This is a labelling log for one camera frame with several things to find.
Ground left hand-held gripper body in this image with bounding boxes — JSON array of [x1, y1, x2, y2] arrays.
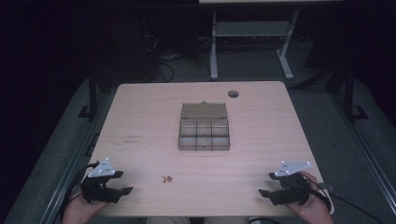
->
[[80, 157, 123, 204]]

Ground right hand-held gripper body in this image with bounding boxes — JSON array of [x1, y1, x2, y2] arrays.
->
[[270, 160, 312, 206]]

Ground person's right hand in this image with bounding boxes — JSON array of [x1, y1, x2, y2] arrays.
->
[[286, 171, 334, 224]]

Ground person's left hand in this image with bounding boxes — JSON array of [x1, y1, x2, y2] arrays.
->
[[61, 189, 110, 224]]

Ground black metal stand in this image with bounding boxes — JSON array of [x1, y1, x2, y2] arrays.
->
[[341, 66, 370, 121], [77, 69, 100, 121]]

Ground clear compartment box with lid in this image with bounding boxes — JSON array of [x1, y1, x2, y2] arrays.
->
[[177, 100, 232, 152]]

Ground aluminium floor rail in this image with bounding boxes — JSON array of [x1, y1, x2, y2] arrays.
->
[[329, 92, 396, 208], [39, 90, 117, 224]]

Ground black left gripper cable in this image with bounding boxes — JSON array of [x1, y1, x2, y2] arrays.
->
[[58, 161, 101, 222]]

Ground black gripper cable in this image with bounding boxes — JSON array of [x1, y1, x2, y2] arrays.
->
[[58, 161, 101, 222], [306, 178, 379, 224]]

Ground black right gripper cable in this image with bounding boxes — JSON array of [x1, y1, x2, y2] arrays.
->
[[306, 178, 379, 224]]

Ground black floor cables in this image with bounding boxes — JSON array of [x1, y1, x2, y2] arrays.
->
[[141, 31, 213, 84]]

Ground white metal table frame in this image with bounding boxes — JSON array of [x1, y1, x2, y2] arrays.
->
[[209, 8, 300, 82]]

